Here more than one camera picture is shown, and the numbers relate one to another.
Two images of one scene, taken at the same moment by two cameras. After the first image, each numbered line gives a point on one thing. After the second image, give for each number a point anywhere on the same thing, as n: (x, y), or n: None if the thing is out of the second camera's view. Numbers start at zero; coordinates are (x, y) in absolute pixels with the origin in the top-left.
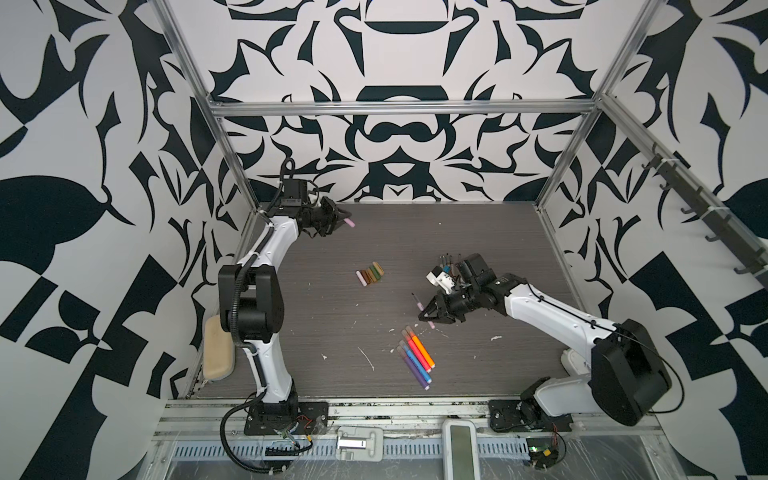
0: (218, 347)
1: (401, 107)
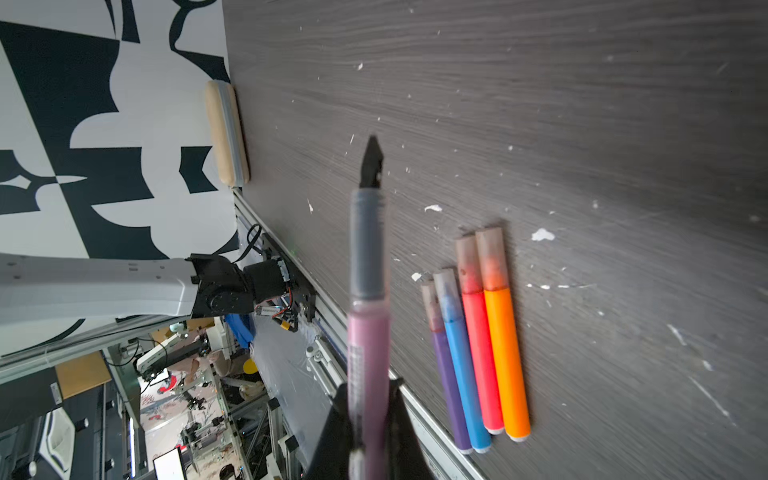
0: (228, 134)
1: None
